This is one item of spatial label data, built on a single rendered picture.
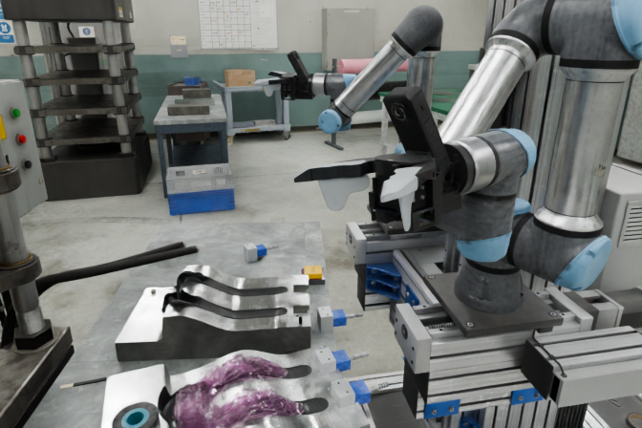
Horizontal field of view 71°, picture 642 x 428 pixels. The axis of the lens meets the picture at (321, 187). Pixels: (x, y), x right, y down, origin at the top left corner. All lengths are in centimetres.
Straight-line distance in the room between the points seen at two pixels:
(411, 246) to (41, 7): 415
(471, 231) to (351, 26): 683
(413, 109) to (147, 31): 699
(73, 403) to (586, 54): 126
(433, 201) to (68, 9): 454
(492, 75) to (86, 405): 111
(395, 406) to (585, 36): 154
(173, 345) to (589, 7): 115
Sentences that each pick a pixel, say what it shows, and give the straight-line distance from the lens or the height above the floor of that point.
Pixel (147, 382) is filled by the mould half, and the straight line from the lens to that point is 109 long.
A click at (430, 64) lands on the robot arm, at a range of 151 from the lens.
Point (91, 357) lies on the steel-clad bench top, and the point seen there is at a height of 80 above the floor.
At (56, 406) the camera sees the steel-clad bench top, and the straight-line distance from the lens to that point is 129.
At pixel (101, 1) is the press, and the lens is 483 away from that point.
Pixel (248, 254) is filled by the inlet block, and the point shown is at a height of 83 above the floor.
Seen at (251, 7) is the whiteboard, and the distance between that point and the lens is 743.
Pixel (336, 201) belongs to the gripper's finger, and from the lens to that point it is 56.
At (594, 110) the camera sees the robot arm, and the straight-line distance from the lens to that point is 87.
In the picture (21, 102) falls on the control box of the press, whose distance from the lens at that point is 167.
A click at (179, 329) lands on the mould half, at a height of 89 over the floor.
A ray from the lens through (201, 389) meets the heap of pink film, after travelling 107.
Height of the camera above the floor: 161
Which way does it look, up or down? 19 degrees down
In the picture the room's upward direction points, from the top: straight up
